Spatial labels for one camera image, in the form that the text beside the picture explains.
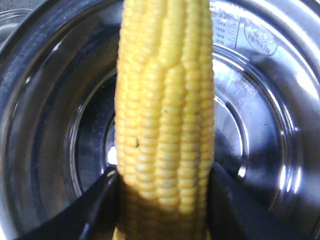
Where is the pale green electric pot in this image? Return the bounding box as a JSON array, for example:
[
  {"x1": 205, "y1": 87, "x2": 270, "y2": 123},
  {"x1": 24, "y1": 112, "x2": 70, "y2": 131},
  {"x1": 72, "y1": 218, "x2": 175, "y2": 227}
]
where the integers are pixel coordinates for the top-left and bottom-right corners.
[{"x1": 0, "y1": 0, "x2": 320, "y2": 240}]

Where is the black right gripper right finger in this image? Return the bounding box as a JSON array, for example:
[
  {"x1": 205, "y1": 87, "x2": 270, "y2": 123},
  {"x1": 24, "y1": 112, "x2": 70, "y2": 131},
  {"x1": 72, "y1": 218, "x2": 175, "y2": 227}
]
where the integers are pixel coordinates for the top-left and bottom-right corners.
[{"x1": 207, "y1": 162, "x2": 310, "y2": 240}]

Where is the glass pot lid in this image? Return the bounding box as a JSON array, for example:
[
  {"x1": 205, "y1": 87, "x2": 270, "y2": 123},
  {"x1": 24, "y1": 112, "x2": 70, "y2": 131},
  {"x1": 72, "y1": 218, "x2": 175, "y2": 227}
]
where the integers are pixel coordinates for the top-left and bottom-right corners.
[{"x1": 0, "y1": 8, "x2": 32, "y2": 49}]

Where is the yellow corn cob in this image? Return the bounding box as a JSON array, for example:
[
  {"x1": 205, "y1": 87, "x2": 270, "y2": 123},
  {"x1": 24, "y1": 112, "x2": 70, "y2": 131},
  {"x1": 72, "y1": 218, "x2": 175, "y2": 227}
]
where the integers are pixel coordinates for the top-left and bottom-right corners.
[{"x1": 113, "y1": 0, "x2": 215, "y2": 240}]

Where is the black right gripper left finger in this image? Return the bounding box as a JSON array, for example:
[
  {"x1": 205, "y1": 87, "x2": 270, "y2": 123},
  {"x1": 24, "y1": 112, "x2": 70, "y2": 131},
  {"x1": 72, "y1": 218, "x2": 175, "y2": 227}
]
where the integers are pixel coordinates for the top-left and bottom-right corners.
[{"x1": 18, "y1": 166, "x2": 119, "y2": 240}]

